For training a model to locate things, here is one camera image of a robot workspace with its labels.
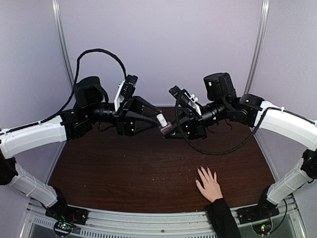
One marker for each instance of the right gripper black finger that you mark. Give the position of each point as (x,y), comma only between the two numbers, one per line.
(182,120)
(173,133)

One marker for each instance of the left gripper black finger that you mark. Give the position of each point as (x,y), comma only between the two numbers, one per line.
(144,108)
(136,123)

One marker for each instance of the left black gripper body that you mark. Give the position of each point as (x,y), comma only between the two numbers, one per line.
(119,115)

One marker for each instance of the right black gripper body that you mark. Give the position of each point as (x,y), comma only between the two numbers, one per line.
(198,125)

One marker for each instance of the purple nail polish bottle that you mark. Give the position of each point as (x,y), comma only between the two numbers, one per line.
(166,128)

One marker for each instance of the white nail polish cap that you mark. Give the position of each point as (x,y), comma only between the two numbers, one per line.
(162,120)

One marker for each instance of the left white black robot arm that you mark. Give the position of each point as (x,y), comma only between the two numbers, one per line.
(91,106)

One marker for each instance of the black sleeved forearm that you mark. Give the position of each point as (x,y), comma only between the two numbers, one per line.
(221,219)

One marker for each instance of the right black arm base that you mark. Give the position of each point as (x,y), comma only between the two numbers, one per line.
(261,211)

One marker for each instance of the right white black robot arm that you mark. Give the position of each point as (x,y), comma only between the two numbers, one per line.
(257,113)

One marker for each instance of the person's bare hand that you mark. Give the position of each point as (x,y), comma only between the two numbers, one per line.
(208,186)

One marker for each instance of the right green circuit board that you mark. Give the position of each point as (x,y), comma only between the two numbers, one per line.
(263,228)

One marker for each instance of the green circuit board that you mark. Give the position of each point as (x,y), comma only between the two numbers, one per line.
(63,228)
(263,228)

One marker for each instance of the left green circuit board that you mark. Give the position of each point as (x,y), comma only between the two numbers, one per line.
(63,228)

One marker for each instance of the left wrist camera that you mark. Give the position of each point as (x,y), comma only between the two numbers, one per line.
(125,90)

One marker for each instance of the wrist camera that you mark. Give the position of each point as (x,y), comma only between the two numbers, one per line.
(125,90)
(186,100)

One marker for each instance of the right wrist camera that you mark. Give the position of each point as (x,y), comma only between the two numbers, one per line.
(186,100)

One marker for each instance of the left aluminium corner post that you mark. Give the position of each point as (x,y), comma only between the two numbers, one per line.
(62,41)

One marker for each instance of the aluminium corner post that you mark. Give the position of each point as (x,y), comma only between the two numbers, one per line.
(263,21)
(62,41)

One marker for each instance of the right aluminium corner post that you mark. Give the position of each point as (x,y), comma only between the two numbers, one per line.
(263,21)

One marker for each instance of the aluminium front rail frame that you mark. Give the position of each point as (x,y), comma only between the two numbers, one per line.
(109,224)

